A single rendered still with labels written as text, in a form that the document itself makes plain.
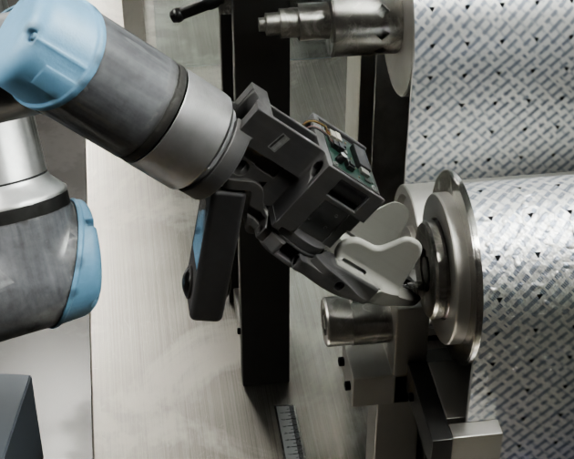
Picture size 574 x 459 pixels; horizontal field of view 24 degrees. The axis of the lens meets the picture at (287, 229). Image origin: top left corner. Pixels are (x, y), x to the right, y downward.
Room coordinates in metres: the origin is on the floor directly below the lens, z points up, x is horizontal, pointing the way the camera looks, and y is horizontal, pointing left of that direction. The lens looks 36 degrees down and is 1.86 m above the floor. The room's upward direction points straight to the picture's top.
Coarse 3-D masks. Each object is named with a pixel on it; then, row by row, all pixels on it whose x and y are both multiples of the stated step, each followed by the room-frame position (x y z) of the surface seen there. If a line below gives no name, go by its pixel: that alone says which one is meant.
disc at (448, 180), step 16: (448, 176) 0.82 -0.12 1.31; (448, 192) 0.82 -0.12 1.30; (464, 192) 0.79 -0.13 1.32; (464, 208) 0.78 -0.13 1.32; (464, 224) 0.77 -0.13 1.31; (480, 256) 0.74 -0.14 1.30; (480, 272) 0.73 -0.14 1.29; (480, 288) 0.73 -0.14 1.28; (480, 304) 0.72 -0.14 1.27; (480, 320) 0.72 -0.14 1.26; (480, 336) 0.72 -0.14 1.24; (464, 352) 0.74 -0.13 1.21
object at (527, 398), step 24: (552, 360) 0.74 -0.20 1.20; (480, 384) 0.73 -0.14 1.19; (504, 384) 0.74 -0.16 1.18; (528, 384) 0.74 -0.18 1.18; (552, 384) 0.74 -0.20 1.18; (480, 408) 0.73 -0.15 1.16; (504, 408) 0.74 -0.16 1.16; (528, 408) 0.74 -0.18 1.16; (552, 408) 0.74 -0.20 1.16; (504, 432) 0.74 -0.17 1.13; (528, 432) 0.74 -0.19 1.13; (552, 432) 0.74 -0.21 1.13; (504, 456) 0.74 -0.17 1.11; (528, 456) 0.74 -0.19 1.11; (552, 456) 0.74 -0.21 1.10
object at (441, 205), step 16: (432, 208) 0.82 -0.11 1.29; (448, 208) 0.79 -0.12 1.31; (448, 224) 0.78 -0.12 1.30; (448, 240) 0.77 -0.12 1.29; (464, 240) 0.76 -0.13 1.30; (448, 256) 0.77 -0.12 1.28; (464, 256) 0.75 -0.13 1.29; (464, 272) 0.75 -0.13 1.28; (464, 288) 0.74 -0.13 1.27; (464, 304) 0.74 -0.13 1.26; (432, 320) 0.80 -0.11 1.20; (448, 320) 0.75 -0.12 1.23; (464, 320) 0.74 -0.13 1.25; (448, 336) 0.75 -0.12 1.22; (464, 336) 0.74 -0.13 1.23
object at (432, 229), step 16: (432, 224) 0.80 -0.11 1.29; (432, 240) 0.78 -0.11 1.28; (432, 256) 0.77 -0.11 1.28; (416, 272) 0.81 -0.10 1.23; (432, 272) 0.77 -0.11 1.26; (448, 272) 0.76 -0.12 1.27; (432, 288) 0.77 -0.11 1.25; (448, 288) 0.76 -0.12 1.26; (432, 304) 0.76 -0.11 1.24; (448, 304) 0.76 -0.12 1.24
